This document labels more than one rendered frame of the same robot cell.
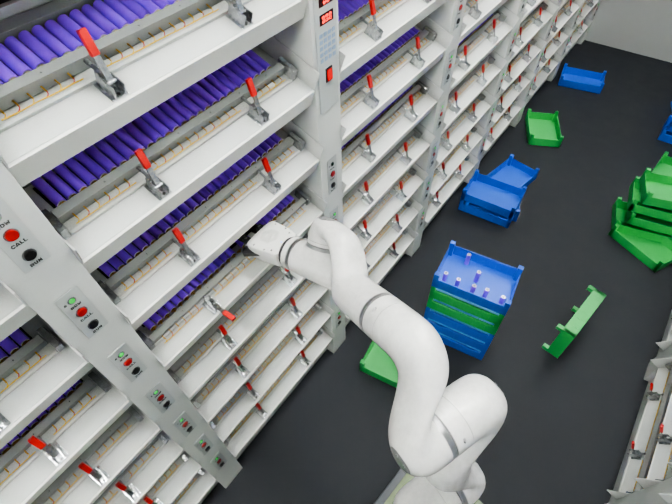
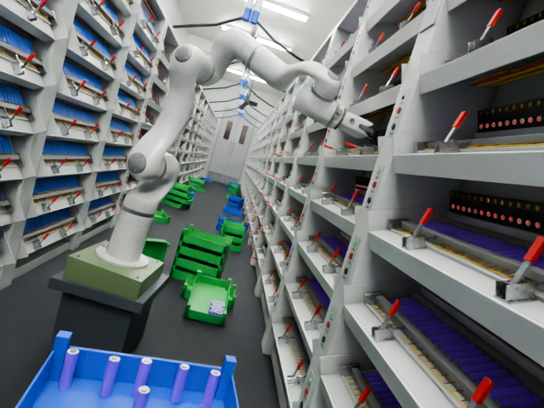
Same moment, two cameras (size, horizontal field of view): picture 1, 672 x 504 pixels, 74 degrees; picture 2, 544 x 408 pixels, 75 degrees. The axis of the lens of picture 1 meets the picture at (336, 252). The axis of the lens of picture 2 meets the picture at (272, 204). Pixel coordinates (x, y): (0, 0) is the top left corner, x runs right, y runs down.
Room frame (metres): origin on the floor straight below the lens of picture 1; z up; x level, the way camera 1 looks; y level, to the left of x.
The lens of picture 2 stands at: (1.43, -0.85, 0.83)
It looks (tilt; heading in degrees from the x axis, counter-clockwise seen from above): 5 degrees down; 134
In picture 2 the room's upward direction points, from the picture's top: 17 degrees clockwise
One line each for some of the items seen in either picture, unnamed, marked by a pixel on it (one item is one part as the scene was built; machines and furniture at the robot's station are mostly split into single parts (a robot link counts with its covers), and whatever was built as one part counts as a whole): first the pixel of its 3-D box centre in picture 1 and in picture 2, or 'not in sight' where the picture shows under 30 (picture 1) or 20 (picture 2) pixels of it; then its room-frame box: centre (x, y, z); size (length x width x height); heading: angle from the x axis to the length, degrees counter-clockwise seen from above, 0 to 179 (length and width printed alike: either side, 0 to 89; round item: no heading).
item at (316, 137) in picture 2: not in sight; (308, 168); (-0.08, 0.95, 0.90); 0.20 x 0.09 x 1.81; 51
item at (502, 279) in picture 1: (477, 276); (140, 404); (1.01, -0.56, 0.44); 0.30 x 0.20 x 0.08; 59
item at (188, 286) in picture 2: not in sight; (210, 291); (-0.13, 0.48, 0.04); 0.30 x 0.20 x 0.08; 51
